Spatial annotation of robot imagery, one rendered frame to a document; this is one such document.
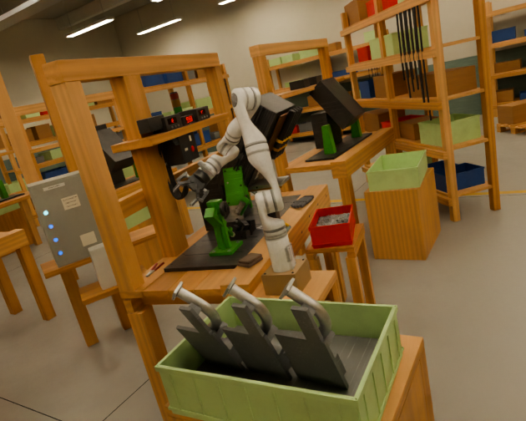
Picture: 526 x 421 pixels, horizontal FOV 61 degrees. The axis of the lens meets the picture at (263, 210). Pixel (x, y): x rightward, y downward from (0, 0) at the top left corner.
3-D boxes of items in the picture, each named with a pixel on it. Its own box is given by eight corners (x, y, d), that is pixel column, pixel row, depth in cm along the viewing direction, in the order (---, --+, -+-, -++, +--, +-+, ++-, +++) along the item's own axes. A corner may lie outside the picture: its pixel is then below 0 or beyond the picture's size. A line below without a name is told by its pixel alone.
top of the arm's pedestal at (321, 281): (337, 278, 192) (336, 270, 191) (314, 318, 165) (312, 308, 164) (271, 278, 207) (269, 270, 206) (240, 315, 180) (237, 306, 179)
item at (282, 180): (290, 180, 261) (289, 174, 260) (281, 188, 247) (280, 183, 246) (231, 188, 277) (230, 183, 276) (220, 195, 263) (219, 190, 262)
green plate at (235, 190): (251, 203, 250) (246, 166, 250) (245, 204, 243) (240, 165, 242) (233, 205, 255) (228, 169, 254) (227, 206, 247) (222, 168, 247)
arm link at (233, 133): (239, 126, 200) (221, 129, 196) (256, 81, 179) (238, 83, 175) (246, 142, 196) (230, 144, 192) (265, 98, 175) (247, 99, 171)
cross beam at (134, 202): (225, 161, 327) (223, 149, 325) (112, 225, 213) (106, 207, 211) (220, 162, 329) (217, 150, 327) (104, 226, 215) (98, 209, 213)
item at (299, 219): (331, 203, 320) (327, 183, 316) (256, 316, 189) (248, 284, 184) (312, 205, 326) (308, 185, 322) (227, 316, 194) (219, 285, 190)
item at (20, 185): (149, 181, 1095) (121, 89, 1035) (27, 230, 840) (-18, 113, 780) (134, 183, 1125) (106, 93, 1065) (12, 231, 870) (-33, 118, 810)
